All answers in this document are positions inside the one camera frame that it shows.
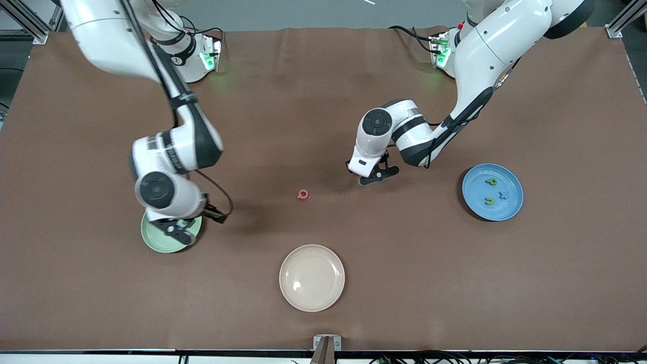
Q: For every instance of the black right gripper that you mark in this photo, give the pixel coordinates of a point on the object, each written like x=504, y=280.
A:
x=209, y=209

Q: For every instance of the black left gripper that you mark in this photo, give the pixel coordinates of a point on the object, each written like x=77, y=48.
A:
x=383, y=158

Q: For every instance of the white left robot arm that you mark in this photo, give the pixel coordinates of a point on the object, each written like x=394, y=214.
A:
x=495, y=45

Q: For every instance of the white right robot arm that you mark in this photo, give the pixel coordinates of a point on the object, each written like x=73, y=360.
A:
x=111, y=35

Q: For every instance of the light green plate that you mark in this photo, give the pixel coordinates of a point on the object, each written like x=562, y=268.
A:
x=162, y=242

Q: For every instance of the pink letter Q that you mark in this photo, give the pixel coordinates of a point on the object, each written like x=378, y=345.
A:
x=303, y=195

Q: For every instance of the blue plate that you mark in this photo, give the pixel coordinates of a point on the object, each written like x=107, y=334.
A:
x=475, y=199

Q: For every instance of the brown table cover sheet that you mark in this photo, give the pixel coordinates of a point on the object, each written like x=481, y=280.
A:
x=303, y=101

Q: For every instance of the beige plate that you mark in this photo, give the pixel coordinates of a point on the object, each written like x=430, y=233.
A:
x=312, y=278

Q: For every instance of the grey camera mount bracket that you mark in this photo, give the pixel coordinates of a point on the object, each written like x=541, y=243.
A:
x=327, y=344

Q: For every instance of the aluminium frame post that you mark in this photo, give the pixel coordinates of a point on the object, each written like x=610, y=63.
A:
x=35, y=25
x=619, y=23

